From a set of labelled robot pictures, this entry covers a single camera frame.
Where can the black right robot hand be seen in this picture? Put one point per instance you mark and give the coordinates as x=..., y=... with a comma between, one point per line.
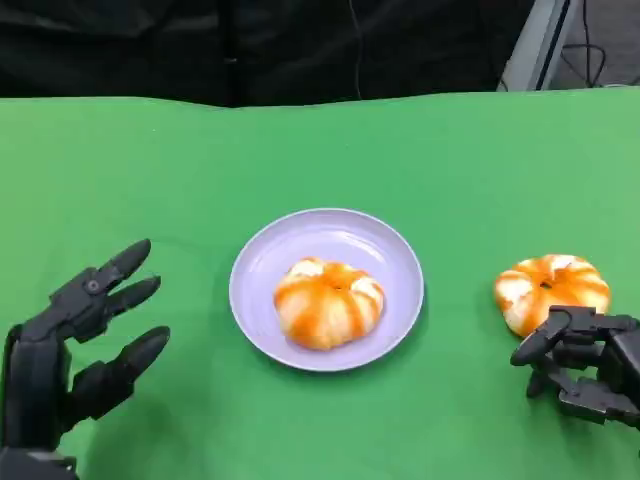
x=617, y=360

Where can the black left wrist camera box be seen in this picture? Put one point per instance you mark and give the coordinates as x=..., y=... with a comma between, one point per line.
x=30, y=465

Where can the orange and white bread roll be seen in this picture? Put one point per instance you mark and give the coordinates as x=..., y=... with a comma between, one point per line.
x=550, y=280
x=325, y=310

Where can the grey metal frame post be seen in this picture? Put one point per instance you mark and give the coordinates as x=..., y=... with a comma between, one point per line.
x=542, y=45

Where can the lilac plate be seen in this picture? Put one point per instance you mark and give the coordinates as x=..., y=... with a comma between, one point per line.
x=260, y=280

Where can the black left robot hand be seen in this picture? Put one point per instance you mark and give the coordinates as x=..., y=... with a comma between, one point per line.
x=35, y=380

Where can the green table cloth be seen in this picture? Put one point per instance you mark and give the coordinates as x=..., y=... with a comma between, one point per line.
x=320, y=160

